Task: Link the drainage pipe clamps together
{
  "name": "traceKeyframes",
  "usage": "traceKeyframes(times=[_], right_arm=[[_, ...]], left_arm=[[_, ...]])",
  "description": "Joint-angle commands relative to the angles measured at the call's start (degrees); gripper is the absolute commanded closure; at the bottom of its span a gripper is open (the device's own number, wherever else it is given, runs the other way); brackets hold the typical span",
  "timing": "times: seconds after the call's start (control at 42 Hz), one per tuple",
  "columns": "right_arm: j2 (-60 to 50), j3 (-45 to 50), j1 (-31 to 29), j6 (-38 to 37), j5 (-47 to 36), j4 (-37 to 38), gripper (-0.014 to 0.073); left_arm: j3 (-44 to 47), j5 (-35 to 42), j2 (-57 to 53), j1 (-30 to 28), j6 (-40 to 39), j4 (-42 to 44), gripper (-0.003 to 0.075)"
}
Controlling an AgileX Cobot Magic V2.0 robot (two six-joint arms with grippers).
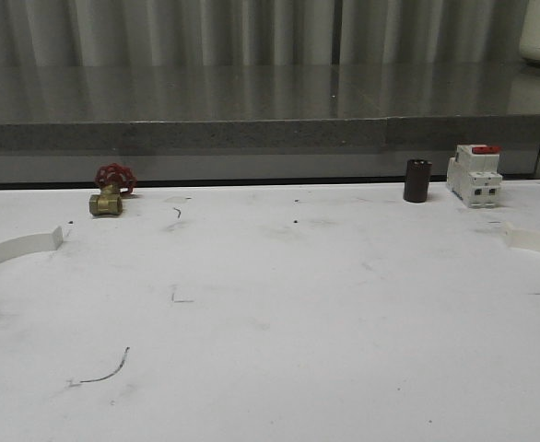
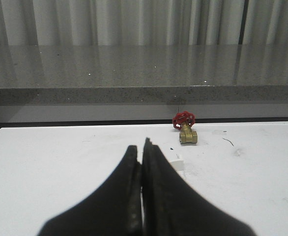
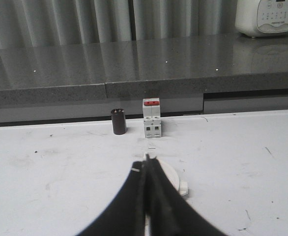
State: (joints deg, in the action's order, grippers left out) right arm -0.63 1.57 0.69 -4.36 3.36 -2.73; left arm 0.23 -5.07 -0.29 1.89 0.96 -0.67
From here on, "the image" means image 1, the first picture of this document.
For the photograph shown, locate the brass valve with red handwheel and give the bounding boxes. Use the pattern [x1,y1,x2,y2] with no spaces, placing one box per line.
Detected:
[88,163,137,216]

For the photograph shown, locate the white circuit breaker red switch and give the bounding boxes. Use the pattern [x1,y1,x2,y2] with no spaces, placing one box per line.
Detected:
[446,145,503,209]

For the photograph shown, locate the grey stone counter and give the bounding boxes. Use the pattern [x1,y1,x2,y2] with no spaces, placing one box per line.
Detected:
[0,62,540,188]

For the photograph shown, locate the dark brown cylindrical capacitor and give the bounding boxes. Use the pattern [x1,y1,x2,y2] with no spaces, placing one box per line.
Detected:
[403,159,432,204]

